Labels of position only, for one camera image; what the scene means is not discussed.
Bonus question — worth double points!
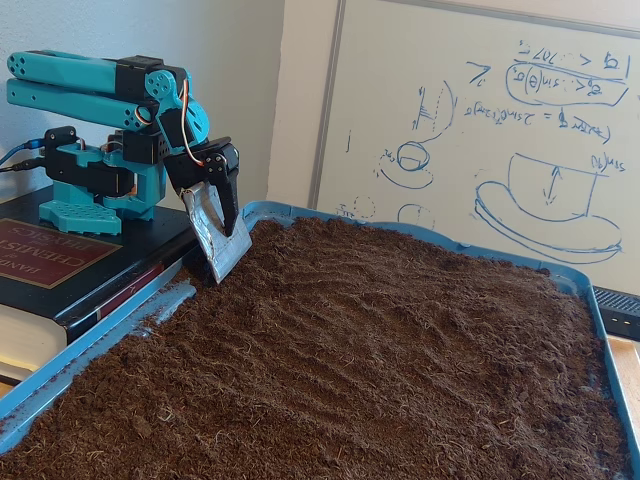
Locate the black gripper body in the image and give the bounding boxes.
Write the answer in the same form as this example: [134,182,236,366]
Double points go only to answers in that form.
[163,135,241,196]

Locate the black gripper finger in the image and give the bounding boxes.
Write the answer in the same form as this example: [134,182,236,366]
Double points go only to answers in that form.
[202,151,242,239]

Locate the silver taped scoop gripper finger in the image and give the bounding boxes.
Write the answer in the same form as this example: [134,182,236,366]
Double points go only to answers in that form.
[180,182,253,286]

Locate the brown soil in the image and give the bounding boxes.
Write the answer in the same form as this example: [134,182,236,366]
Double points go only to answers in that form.
[0,214,629,480]

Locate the black chemistry physics handbook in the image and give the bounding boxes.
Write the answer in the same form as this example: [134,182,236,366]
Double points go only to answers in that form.
[0,187,221,386]

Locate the blue plastic tray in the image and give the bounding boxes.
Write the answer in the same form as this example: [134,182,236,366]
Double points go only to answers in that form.
[0,200,640,480]

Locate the whiteboard with blue drawings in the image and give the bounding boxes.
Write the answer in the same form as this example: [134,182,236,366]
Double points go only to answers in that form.
[307,0,640,296]

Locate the perforated black box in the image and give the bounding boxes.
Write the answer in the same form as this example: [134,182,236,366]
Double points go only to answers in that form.
[591,285,640,342]

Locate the blue cable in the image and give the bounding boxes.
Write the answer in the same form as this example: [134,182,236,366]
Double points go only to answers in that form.
[0,139,47,167]

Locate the black cable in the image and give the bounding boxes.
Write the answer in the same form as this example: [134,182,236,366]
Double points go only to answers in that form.
[0,159,47,174]

